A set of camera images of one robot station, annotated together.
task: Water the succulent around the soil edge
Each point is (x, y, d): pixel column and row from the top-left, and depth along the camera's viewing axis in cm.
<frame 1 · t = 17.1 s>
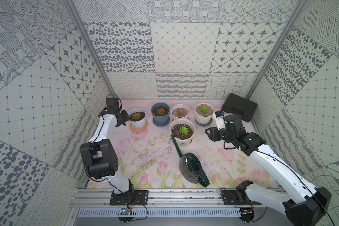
left hand: (122, 116, 90), fingers open
right hand: (210, 131, 77), fingers open
dark green watering can: (190, 167, 73), point 14 cm above the table
large white pot green succulent: (183, 130, 89), point 13 cm above the table
white pot yellow-green succulent: (137, 117, 97), point 12 cm above the table
blue-grey pot red succulent: (160, 113, 100), point 11 cm above the table
small white pot reddish succulent: (180, 111, 100), point 13 cm above the table
white pot brown soil succulent: (204, 112, 100), point 12 cm above the table
black plastic tool case: (237, 105, 113), point 6 cm above the table
terracotta saucer: (139, 130, 102), point 2 cm above the table

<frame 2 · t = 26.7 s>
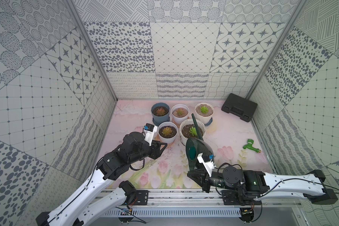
left hand: (163, 140, 66), fingers open
right hand: (188, 175, 61), fingers closed
dark green watering can: (195, 146, 70), point 24 cm above the table
large white pot green succulent: (188, 130, 91), point 11 cm above the table
white pot yellow-green succulent: (167, 132, 90), point 12 cm above the table
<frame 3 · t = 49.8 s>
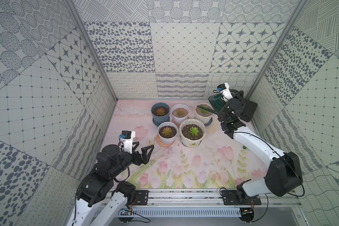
left hand: (144, 142, 63), fingers open
right hand: (244, 93, 72), fingers closed
dark green watering can: (217, 101, 83), point 29 cm above the table
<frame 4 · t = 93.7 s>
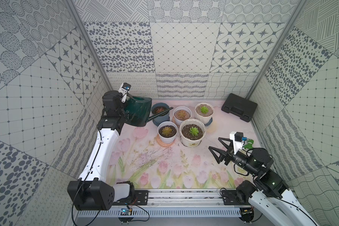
left hand: (109, 92, 71), fingers closed
right hand: (213, 144, 67), fingers open
dark green watering can: (137, 111, 76), point 30 cm above the table
